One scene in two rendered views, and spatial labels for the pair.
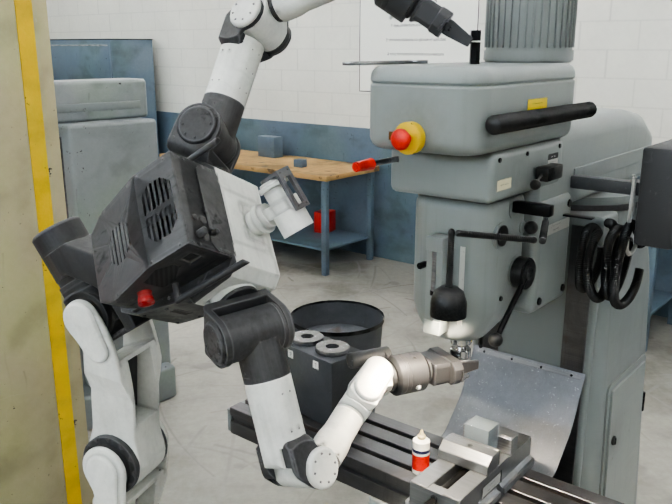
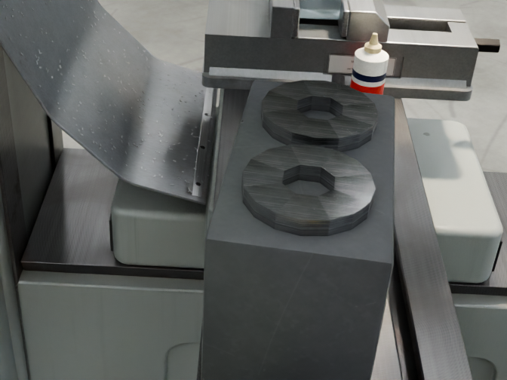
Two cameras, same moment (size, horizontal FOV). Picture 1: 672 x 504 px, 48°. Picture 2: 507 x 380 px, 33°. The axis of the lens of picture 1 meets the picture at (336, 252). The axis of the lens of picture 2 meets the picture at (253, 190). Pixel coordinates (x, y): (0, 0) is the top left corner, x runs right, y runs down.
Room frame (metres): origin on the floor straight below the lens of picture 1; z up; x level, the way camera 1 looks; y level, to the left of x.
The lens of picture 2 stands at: (2.27, 0.41, 1.48)
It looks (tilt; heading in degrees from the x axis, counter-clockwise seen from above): 35 degrees down; 230
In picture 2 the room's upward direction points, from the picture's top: 4 degrees clockwise
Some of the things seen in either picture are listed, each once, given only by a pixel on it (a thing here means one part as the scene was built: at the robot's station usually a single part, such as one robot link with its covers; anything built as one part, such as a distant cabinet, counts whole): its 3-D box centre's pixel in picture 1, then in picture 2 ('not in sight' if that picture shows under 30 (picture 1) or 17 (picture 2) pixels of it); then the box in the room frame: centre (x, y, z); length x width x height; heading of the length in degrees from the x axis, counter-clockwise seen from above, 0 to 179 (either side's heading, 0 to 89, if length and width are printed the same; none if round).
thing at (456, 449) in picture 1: (468, 453); (361, 6); (1.50, -0.30, 1.05); 0.12 x 0.06 x 0.04; 51
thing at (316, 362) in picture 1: (319, 375); (302, 248); (1.90, 0.04, 1.06); 0.22 x 0.12 x 0.20; 44
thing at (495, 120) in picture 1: (545, 116); not in sight; (1.52, -0.42, 1.79); 0.45 x 0.04 x 0.04; 141
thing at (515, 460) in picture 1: (473, 462); (337, 30); (1.52, -0.31, 1.01); 0.35 x 0.15 x 0.11; 141
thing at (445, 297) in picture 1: (448, 300); not in sight; (1.41, -0.22, 1.44); 0.07 x 0.07 x 0.06
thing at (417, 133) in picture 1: (409, 138); not in sight; (1.41, -0.14, 1.76); 0.06 x 0.02 x 0.06; 51
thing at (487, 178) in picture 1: (479, 163); not in sight; (1.62, -0.31, 1.68); 0.34 x 0.24 x 0.10; 141
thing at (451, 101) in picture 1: (475, 103); not in sight; (1.60, -0.29, 1.81); 0.47 x 0.26 x 0.16; 141
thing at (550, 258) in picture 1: (506, 244); not in sight; (1.74, -0.41, 1.47); 0.24 x 0.19 x 0.26; 51
